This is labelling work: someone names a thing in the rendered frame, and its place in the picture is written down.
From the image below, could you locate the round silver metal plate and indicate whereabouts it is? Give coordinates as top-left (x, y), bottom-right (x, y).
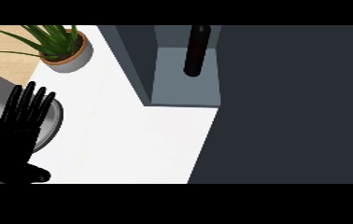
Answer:
top-left (31, 98), bottom-right (65, 154)

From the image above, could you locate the grey open cabinet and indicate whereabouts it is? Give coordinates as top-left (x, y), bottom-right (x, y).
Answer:
top-left (96, 24), bottom-right (223, 108)

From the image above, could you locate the dark grey cabinet door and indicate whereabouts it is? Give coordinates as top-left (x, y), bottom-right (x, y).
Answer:
top-left (186, 24), bottom-right (353, 185)

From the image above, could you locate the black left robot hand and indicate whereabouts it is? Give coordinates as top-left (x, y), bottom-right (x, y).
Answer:
top-left (0, 80), bottom-right (56, 185)

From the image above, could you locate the dark wine bottle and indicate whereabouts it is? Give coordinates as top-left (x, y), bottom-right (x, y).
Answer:
top-left (182, 24), bottom-right (213, 77)

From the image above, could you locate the grey round pot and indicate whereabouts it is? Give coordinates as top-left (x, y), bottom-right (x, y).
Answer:
top-left (37, 30), bottom-right (95, 74)

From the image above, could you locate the green potted plant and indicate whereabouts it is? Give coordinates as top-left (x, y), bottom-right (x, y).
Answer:
top-left (0, 24), bottom-right (87, 62)

